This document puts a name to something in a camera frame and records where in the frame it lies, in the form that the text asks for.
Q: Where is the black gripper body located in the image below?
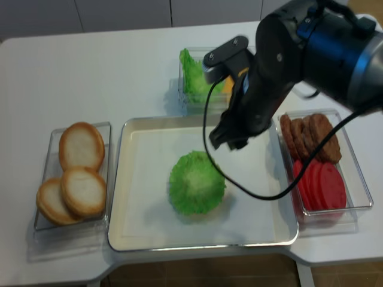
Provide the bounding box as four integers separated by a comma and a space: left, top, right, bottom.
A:
221, 51, 299, 137

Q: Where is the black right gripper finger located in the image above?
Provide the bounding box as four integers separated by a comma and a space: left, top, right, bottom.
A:
227, 134, 249, 151

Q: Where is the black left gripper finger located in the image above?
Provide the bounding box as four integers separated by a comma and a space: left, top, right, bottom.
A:
209, 118, 236, 149

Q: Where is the green lettuce leaf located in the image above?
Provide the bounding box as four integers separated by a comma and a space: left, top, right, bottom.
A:
169, 151, 226, 216

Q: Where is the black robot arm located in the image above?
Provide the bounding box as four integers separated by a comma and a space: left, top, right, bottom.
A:
203, 1, 382, 149

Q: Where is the small yellow cheese slice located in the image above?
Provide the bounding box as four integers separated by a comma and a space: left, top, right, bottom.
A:
221, 76, 234, 94

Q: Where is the green lettuce in container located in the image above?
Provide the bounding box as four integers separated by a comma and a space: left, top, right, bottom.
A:
180, 48, 212, 102

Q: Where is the clear lettuce cheese container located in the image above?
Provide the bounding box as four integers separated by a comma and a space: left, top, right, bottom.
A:
178, 47, 231, 114

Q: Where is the leftmost brown meat patty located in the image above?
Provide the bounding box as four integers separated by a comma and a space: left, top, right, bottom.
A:
279, 114, 300, 160

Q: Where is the front large brown meat patty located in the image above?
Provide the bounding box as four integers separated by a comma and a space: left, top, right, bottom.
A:
309, 114, 342, 164

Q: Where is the rear red tomato slice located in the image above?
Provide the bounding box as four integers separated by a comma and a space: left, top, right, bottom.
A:
292, 159, 312, 207

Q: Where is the red tomato slice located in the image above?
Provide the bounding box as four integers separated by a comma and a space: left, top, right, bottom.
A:
292, 159, 312, 207
305, 161, 323, 210
318, 163, 346, 210

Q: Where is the white metal baking tray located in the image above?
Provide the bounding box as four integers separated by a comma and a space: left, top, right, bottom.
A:
108, 115, 299, 251

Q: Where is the middle red tomato slice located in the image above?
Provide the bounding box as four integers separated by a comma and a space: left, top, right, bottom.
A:
305, 161, 323, 210

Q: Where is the clear right patty tomato container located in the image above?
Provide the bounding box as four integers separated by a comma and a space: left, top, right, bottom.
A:
273, 109, 373, 237

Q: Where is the front red tomato slice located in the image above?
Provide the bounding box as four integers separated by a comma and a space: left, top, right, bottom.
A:
318, 163, 346, 210

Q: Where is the upper bun half in container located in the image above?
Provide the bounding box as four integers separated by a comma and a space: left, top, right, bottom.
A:
59, 122, 105, 172

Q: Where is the bun half in container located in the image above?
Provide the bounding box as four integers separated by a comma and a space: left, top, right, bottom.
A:
60, 166, 107, 218
59, 122, 105, 172

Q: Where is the front bun half in container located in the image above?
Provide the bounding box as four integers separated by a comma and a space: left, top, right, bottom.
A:
60, 166, 107, 218

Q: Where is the clear left bun container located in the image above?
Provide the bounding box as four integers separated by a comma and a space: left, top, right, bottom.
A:
27, 122, 112, 261

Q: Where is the hidden bottom bun half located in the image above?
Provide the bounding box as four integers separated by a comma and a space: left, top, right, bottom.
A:
36, 178, 83, 225

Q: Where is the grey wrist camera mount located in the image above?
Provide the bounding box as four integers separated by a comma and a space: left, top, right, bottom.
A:
202, 35, 253, 84

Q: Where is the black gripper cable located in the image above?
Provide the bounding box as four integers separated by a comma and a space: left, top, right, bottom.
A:
202, 74, 369, 200

